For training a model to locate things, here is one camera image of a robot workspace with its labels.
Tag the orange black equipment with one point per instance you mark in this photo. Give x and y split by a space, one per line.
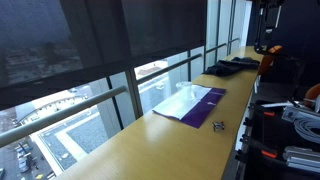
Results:
266 60

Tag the black clamp orange trigger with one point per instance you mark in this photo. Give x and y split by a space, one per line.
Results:
263 150
266 112

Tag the dark crumpled cloth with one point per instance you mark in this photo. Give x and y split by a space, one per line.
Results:
226 67

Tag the purple cloth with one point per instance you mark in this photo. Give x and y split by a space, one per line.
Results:
200 108

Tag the grey stacked boxes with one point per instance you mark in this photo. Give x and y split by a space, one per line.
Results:
301 158

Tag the orange rounded object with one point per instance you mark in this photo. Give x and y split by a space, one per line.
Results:
312 93

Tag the grey metal handrail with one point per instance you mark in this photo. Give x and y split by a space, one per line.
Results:
166 69
234 40
66 111
216 47

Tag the dark roller window shade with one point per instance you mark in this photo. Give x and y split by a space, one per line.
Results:
163 23
36 40

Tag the grey power strip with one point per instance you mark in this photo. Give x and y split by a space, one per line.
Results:
296 114

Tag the metal staple remover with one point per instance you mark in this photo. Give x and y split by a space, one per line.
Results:
218 126

